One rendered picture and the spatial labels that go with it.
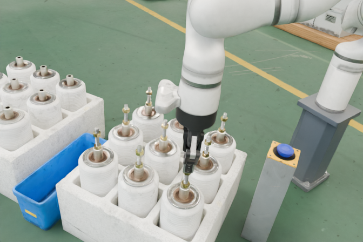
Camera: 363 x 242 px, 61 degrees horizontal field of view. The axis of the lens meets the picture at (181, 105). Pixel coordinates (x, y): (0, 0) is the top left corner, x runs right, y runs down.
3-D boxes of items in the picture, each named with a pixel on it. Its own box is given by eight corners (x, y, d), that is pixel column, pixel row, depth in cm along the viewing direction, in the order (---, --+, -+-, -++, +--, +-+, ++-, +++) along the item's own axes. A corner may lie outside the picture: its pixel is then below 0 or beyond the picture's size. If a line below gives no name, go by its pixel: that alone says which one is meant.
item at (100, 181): (95, 226, 80) (91, 176, 70) (76, 203, 85) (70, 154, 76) (125, 207, 86) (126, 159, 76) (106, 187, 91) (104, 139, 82)
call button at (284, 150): (276, 147, 77) (279, 140, 76) (293, 153, 76) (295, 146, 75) (273, 156, 74) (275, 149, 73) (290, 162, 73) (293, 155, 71)
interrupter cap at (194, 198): (186, 216, 64) (186, 214, 64) (159, 196, 68) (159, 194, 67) (206, 196, 69) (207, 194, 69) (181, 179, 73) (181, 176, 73)
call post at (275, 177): (246, 219, 95) (272, 141, 79) (269, 229, 93) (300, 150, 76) (240, 236, 90) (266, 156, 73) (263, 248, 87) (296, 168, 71)
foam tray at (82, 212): (139, 151, 116) (140, 112, 107) (236, 193, 104) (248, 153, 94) (62, 229, 86) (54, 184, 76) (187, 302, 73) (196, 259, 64)
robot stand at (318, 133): (296, 154, 124) (322, 90, 108) (329, 177, 115) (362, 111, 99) (273, 167, 116) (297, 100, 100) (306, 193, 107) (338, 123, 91)
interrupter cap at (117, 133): (119, 145, 81) (119, 143, 81) (107, 129, 86) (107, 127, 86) (144, 136, 85) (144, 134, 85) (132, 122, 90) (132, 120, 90)
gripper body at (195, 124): (220, 116, 52) (212, 158, 57) (217, 91, 59) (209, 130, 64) (175, 112, 51) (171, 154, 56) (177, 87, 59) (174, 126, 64)
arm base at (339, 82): (324, 95, 105) (343, 48, 96) (350, 108, 99) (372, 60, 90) (309, 102, 100) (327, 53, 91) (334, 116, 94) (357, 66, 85)
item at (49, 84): (51, 106, 123) (45, 65, 114) (69, 114, 120) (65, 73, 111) (31, 118, 116) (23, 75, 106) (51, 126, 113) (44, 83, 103)
